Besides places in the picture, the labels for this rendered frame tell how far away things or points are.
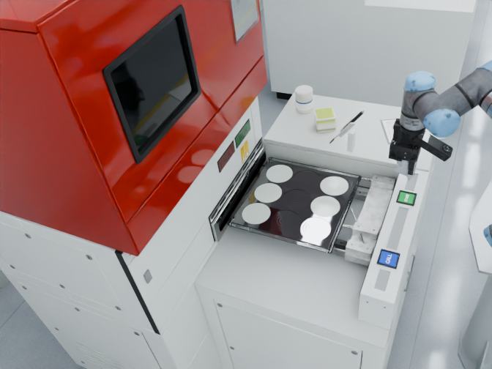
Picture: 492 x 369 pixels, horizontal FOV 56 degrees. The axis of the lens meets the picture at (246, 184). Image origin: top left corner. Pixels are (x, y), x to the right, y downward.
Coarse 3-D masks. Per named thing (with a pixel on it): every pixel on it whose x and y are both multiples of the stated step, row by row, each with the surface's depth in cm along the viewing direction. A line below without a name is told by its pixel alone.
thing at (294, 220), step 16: (304, 176) 173; (320, 176) 172; (288, 192) 168; (304, 192) 167; (320, 192) 166; (240, 208) 165; (272, 208) 163; (288, 208) 163; (304, 208) 162; (240, 224) 160; (256, 224) 159; (272, 224) 158; (288, 224) 157; (304, 224) 156; (320, 224) 156; (336, 224) 155; (304, 240) 151; (320, 240) 151
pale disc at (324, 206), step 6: (318, 198) 164; (324, 198) 164; (330, 198) 163; (312, 204) 162; (318, 204) 162; (324, 204) 162; (330, 204) 161; (336, 204) 161; (312, 210) 160; (318, 210) 160; (324, 210) 160; (330, 210) 159; (336, 210) 159; (324, 216) 158; (330, 216) 158
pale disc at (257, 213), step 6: (252, 204) 166; (258, 204) 166; (264, 204) 165; (246, 210) 164; (252, 210) 164; (258, 210) 163; (264, 210) 163; (246, 216) 162; (252, 216) 162; (258, 216) 161; (264, 216) 161; (252, 222) 160; (258, 222) 159
